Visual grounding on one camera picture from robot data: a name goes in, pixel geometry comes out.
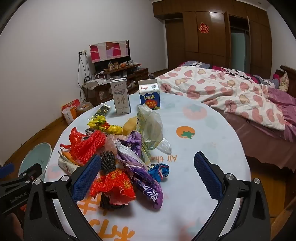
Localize black white printed cloth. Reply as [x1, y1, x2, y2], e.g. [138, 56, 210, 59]
[183, 61, 278, 86]

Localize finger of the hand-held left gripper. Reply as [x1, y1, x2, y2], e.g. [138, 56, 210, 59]
[0, 163, 14, 179]
[19, 163, 43, 184]

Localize wooden television cabinet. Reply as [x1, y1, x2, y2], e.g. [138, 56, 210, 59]
[82, 67, 149, 105]

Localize pink translucent plastic bag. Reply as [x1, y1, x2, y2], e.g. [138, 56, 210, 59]
[105, 134, 130, 158]

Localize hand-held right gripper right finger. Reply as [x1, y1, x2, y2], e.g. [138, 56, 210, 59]
[194, 152, 271, 241]

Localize floral pillow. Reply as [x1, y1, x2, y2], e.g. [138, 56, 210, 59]
[277, 71, 289, 92]

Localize brown wooden wardrobe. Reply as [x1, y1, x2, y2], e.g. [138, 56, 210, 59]
[152, 0, 273, 79]

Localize black foam net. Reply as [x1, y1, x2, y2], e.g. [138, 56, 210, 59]
[99, 192, 130, 210]

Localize large purple foil wrapper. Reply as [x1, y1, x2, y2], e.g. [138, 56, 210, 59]
[116, 144, 163, 209]

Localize black television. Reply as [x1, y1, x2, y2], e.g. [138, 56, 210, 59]
[94, 40, 131, 72]

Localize hanging cables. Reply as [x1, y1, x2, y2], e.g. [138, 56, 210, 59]
[77, 54, 92, 98]

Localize red foam net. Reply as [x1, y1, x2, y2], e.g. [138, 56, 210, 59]
[69, 130, 107, 164]

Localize blue milk carton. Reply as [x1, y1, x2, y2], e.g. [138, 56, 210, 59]
[138, 79, 161, 110]

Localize yellow wrapper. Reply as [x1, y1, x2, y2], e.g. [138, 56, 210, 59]
[87, 115, 123, 135]

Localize white heart print quilt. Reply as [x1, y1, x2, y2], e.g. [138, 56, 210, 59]
[154, 66, 286, 131]

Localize dark green gold wrapper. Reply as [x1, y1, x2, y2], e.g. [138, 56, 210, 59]
[89, 103, 111, 121]

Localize bed with pink sheet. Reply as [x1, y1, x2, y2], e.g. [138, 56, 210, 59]
[217, 65, 296, 176]

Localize white orange paper bag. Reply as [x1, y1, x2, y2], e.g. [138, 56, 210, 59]
[62, 107, 77, 126]

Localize purple blanket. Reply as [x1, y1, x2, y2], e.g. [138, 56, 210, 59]
[266, 88, 296, 142]

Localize white tissue packet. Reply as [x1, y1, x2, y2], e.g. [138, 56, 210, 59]
[57, 154, 81, 173]

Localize red plastic bag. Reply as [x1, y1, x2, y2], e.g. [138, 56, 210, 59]
[60, 127, 88, 153]

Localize small clear plastic wrapper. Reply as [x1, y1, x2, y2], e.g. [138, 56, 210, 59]
[157, 138, 173, 155]

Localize red gold print wrapper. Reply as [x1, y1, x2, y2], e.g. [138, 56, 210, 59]
[90, 169, 136, 205]

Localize blue white candy wrapper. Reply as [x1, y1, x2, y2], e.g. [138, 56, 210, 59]
[147, 163, 170, 182]

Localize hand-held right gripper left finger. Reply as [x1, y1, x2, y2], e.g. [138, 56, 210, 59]
[23, 154, 102, 241]

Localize white milk carton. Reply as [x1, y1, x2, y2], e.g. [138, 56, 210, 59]
[110, 78, 131, 115]

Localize black knotted rope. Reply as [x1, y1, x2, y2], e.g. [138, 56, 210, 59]
[100, 151, 116, 174]

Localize clear green print plastic bag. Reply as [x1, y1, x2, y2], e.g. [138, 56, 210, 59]
[136, 104, 163, 151]

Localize red paper decoration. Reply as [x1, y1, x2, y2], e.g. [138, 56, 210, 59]
[198, 22, 210, 34]

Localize teal metal bucket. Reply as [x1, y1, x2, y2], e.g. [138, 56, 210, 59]
[18, 142, 52, 182]

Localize yellow sponge piece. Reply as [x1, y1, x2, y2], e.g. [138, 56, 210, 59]
[122, 117, 138, 136]

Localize fruit print white tablecloth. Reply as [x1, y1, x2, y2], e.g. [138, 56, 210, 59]
[44, 89, 251, 241]

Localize plain brown wooden door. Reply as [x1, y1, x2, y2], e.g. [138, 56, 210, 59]
[165, 20, 185, 70]

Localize orange wrapper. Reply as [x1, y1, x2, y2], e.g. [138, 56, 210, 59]
[60, 148, 79, 163]

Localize pink patchwork cover cloth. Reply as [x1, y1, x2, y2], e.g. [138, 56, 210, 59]
[90, 40, 129, 63]

